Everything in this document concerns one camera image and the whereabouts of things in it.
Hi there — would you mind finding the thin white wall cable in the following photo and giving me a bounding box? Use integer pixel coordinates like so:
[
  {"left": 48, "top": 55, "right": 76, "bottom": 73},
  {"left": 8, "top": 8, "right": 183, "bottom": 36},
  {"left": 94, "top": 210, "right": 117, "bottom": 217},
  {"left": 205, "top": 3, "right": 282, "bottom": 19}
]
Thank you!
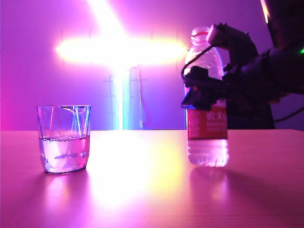
[{"left": 134, "top": 64, "right": 145, "bottom": 129}]

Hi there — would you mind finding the vertical glowing light strip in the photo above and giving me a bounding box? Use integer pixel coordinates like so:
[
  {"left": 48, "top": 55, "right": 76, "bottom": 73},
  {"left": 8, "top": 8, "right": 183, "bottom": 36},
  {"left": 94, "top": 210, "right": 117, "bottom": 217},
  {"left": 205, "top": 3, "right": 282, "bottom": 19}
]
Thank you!
[{"left": 115, "top": 63, "right": 131, "bottom": 131}]

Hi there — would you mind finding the clear red-label water bottle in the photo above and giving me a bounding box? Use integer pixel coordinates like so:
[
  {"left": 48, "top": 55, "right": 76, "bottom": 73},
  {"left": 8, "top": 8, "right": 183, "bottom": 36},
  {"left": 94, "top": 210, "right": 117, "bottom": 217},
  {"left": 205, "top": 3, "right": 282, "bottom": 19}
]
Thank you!
[{"left": 184, "top": 26, "right": 230, "bottom": 168}]

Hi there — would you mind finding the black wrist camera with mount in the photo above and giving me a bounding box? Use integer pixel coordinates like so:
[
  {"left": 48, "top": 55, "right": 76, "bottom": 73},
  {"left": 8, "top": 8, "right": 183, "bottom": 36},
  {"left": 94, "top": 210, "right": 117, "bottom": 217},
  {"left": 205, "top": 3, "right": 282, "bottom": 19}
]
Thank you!
[{"left": 206, "top": 22, "right": 259, "bottom": 59}]

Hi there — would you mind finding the black office chair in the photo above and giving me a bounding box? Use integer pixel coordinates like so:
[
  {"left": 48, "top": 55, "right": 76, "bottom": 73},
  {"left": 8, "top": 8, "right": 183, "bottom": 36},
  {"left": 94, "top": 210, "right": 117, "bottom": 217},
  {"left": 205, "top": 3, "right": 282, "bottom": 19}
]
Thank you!
[{"left": 227, "top": 102, "right": 276, "bottom": 130}]

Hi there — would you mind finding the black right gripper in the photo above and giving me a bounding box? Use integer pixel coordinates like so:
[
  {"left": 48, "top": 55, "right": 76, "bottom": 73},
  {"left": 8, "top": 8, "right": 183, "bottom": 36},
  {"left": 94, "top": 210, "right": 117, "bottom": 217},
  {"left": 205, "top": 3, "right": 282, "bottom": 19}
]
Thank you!
[{"left": 181, "top": 48, "right": 289, "bottom": 119}]

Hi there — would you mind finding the long black camera cable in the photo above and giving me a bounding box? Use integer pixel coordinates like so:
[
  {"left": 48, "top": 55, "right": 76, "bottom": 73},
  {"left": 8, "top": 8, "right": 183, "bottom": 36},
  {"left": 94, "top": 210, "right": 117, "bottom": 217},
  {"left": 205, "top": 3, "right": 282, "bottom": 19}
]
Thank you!
[{"left": 180, "top": 45, "right": 304, "bottom": 122}]

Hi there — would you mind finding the diagonal glowing light strip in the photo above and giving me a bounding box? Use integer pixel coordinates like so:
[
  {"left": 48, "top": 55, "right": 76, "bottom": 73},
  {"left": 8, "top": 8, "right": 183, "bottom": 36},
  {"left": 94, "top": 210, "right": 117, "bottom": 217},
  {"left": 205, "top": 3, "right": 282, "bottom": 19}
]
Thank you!
[{"left": 85, "top": 0, "right": 130, "bottom": 41}]

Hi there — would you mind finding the clear faceted glass cup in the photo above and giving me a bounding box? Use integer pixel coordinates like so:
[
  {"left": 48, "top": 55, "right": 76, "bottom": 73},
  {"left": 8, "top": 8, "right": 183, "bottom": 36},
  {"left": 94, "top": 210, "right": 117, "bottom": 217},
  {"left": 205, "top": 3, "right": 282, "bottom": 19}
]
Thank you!
[{"left": 37, "top": 104, "right": 91, "bottom": 174}]

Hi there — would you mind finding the horizontal glowing light strip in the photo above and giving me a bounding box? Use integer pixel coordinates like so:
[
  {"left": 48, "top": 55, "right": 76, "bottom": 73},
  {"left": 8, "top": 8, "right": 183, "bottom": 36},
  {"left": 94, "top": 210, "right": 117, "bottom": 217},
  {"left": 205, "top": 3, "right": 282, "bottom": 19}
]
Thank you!
[{"left": 56, "top": 38, "right": 188, "bottom": 60}]

